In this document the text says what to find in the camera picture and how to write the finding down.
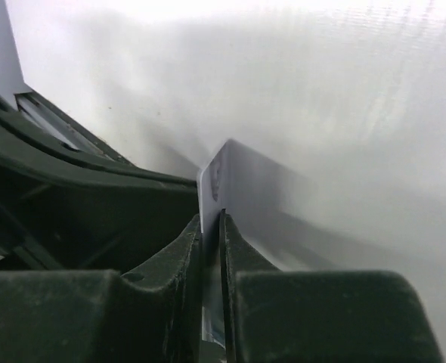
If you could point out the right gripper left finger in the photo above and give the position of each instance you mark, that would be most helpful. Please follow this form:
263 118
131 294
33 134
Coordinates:
149 314

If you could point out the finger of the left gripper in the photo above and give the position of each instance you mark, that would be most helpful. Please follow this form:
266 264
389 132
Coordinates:
63 208

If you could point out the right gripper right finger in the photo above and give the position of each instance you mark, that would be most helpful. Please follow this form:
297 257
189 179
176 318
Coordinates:
317 316

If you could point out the silver diamond print card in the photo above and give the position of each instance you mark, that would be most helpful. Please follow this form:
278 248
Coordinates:
244 182

